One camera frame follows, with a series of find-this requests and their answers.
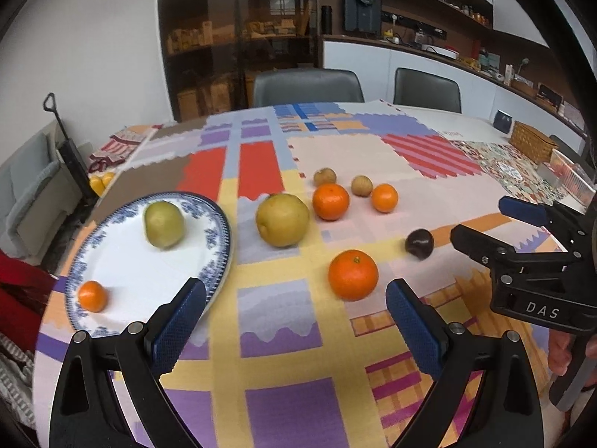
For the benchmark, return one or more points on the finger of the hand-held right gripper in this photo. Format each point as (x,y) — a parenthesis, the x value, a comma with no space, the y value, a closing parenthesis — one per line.
(475,245)
(522,210)

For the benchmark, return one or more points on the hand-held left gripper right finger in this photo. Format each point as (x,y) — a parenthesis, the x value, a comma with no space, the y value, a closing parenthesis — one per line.
(415,329)

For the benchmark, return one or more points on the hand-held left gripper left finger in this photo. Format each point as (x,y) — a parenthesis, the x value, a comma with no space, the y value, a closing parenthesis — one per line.
(179,324)

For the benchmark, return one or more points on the dark purple fruit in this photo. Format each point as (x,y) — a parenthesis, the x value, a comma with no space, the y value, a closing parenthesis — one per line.
(419,243)

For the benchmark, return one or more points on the blue and white plate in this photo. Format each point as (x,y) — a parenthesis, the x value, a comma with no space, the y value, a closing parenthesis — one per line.
(140,270)

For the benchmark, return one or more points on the large orange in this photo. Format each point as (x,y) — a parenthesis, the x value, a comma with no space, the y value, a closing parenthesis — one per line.
(353,275)

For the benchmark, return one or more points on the green pear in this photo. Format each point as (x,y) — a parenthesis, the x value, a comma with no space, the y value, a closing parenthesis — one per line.
(164,224)

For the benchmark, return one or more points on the small orange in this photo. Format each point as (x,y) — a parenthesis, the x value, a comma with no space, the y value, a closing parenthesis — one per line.
(385,198)
(93,296)

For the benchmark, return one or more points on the brown round fruit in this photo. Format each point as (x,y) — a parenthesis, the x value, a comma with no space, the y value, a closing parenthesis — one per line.
(361,185)
(325,177)

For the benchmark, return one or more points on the yellow pear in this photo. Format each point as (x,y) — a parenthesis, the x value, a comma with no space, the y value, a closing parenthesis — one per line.
(282,220)

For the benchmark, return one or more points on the medium orange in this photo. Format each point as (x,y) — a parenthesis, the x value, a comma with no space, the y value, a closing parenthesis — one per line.
(331,202)

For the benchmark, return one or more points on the person's right hand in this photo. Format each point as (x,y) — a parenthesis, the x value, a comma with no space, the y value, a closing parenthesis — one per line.
(558,354)

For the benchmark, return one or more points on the mosaic patterned cloth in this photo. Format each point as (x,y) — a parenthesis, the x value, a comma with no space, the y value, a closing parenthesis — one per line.
(503,168)

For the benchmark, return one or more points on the clear plastic box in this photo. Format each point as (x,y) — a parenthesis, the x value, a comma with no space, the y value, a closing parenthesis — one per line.
(564,175)

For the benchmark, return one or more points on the wicker basket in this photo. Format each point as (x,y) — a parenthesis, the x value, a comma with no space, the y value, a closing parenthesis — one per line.
(534,142)

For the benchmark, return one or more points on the dark blue mug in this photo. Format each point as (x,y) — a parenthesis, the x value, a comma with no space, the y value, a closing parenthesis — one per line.
(503,121)

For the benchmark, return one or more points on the grey chair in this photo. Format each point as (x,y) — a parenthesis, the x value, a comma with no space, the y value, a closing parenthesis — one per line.
(427,88)
(308,86)

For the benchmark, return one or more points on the yellow and white child chair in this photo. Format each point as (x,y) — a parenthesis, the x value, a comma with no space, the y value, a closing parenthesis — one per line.
(100,183)

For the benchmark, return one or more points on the red striped folded cloth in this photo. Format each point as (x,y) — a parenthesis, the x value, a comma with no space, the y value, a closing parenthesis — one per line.
(116,149)

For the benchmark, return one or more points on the grey sofa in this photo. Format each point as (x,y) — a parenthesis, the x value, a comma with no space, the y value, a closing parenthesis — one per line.
(32,196)

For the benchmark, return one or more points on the black upright vacuum cleaner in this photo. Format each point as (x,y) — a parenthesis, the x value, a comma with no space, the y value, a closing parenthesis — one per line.
(72,158)

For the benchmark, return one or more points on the white counter cabinet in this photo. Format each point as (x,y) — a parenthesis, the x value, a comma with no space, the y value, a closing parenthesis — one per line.
(373,58)

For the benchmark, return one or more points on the black countertop appliance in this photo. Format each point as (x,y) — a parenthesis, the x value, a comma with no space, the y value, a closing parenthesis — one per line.
(362,8)

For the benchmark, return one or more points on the black thermos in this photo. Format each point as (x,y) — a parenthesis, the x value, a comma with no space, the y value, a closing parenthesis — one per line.
(326,19)

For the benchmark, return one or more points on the glass door cabinet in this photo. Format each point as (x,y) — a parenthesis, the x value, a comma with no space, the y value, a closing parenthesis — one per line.
(238,42)

